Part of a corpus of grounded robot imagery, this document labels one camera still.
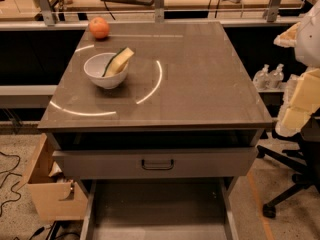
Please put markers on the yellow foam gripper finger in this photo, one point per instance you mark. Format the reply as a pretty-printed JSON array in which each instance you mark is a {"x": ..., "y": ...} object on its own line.
[{"x": 301, "y": 99}]

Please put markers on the yellow green sponge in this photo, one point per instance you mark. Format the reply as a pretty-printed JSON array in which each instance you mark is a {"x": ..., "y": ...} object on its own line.
[{"x": 118, "y": 62}]

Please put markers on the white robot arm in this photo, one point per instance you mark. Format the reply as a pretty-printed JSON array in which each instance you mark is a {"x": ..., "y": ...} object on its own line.
[{"x": 304, "y": 37}]

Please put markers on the grey counter cabinet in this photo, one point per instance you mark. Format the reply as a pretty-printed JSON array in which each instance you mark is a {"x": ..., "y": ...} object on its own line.
[{"x": 186, "y": 88}]

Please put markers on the white ceramic bowl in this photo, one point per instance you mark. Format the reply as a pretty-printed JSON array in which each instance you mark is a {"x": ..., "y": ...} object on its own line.
[{"x": 95, "y": 66}]

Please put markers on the clear bottle right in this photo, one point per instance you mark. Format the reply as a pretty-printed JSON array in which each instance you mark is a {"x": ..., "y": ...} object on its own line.
[{"x": 275, "y": 77}]

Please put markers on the clear bottle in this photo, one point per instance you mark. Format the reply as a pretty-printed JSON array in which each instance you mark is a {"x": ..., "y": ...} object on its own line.
[
  {"x": 275, "y": 77},
  {"x": 261, "y": 78}
]

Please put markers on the clear bottle left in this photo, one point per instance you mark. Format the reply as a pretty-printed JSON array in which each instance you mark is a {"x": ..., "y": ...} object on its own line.
[{"x": 261, "y": 78}]

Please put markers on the orange fruit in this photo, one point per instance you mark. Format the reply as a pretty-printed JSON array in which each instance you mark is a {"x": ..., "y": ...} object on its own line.
[{"x": 99, "y": 27}]

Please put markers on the cardboard box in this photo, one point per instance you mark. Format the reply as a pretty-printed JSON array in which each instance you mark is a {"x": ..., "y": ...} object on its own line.
[{"x": 53, "y": 200}]

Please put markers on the grey metal post right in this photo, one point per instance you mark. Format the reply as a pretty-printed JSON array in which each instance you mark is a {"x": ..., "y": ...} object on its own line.
[{"x": 270, "y": 14}]

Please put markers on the grey metal post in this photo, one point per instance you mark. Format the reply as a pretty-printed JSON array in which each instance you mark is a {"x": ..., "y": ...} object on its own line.
[
  {"x": 270, "y": 14},
  {"x": 159, "y": 10},
  {"x": 47, "y": 14}
]

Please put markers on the grey drawer with handle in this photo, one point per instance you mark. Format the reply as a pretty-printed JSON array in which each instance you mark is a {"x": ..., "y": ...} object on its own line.
[{"x": 155, "y": 163}]

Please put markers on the grey metal post centre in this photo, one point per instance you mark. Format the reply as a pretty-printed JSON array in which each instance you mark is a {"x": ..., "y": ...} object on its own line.
[{"x": 159, "y": 10}]

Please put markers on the grey metal post left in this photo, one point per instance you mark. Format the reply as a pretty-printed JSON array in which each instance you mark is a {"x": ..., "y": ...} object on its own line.
[{"x": 47, "y": 14}]

